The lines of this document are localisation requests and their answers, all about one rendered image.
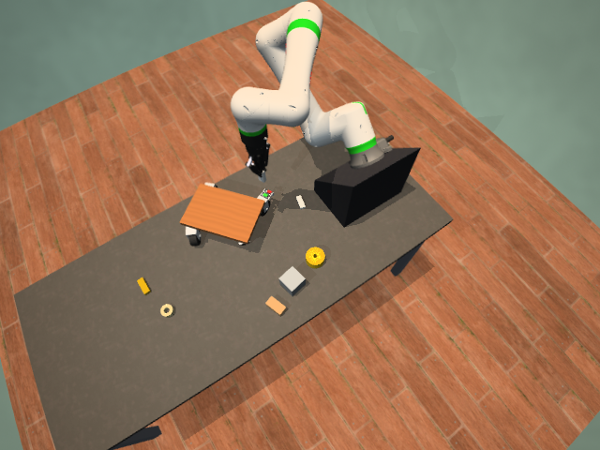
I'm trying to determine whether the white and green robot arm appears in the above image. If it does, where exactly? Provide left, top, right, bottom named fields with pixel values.
left=231, top=2, right=394, bottom=169

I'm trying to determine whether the roll of masking tape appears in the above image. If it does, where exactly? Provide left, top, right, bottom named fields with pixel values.
left=160, top=305, right=174, bottom=318

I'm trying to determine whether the orange wooden dolly on black caster wheels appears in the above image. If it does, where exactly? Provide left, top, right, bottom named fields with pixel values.
left=180, top=183, right=274, bottom=246

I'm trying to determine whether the yellow short cylinder with center hole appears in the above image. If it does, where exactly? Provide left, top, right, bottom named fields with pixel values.
left=306, top=247, right=324, bottom=268

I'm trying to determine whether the orange rectangular block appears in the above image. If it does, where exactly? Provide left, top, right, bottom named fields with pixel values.
left=265, top=297, right=286, bottom=317

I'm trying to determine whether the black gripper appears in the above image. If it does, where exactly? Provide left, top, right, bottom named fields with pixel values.
left=245, top=142, right=271, bottom=182

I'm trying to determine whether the yellow rectangular block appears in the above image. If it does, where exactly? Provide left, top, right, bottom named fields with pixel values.
left=138, top=277, right=151, bottom=294

